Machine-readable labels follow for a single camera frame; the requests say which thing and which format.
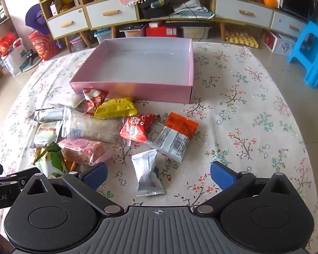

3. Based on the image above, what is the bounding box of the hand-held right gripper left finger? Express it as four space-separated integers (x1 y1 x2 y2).
18 162 124 216

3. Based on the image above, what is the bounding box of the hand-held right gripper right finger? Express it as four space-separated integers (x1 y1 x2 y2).
192 161 300 217

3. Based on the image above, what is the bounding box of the long clear rice cracker packet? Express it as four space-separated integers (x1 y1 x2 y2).
62 108 126 144

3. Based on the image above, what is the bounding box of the black storage bag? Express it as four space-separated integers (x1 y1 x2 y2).
138 0 175 19

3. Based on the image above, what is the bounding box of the white cabinet drawer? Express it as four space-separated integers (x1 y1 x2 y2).
270 12 308 31
46 9 89 39
215 0 274 28
86 0 138 29

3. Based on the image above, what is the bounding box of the clear packet of pink snack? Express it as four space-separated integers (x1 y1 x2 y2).
58 138 110 167

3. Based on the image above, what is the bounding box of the grey snack packet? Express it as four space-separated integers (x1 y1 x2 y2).
33 107 67 123

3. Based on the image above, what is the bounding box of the red shopping bag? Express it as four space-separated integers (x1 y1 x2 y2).
0 32 18 57

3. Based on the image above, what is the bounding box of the purple fabric object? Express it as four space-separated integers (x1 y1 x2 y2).
25 4 52 36

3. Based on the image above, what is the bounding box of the white shopping bag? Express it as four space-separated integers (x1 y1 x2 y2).
0 38 28 77

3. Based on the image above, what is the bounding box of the pink cardboard box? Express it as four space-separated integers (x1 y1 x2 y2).
70 38 194 104

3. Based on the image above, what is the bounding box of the wooden cabinet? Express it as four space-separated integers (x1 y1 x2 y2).
33 0 308 54

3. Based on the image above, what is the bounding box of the clear storage box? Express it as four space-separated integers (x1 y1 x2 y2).
120 24 147 38
180 26 211 40

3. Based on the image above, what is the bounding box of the clear packet of white snack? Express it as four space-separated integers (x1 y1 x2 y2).
49 95 84 109

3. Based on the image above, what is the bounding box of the silver snack packet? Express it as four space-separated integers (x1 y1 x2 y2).
131 149 166 197

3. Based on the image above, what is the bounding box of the red packet with white figures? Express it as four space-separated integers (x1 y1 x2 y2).
83 88 108 116

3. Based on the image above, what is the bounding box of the red and gold gift bag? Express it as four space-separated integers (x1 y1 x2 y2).
29 30 60 61

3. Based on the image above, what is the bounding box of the yellow egg tray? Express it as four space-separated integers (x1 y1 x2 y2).
225 29 259 48

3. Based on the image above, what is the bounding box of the red carton box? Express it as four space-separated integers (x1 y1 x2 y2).
146 22 179 37

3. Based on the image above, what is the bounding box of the pile of papers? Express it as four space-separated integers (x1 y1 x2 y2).
173 0 214 15

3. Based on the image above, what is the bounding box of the red snack packet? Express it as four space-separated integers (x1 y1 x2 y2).
120 113 159 145

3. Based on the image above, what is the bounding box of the blue-lid storage box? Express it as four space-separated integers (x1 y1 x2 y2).
94 28 113 45

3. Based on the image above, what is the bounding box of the white carton box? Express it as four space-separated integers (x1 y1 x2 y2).
261 29 297 56

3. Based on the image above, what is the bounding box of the blue plastic stool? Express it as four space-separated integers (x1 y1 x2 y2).
287 21 318 89

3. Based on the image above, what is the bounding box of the green snack packet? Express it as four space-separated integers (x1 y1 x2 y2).
34 141 69 178

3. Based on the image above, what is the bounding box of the pale yellow snack packet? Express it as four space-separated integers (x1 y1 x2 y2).
32 121 63 149

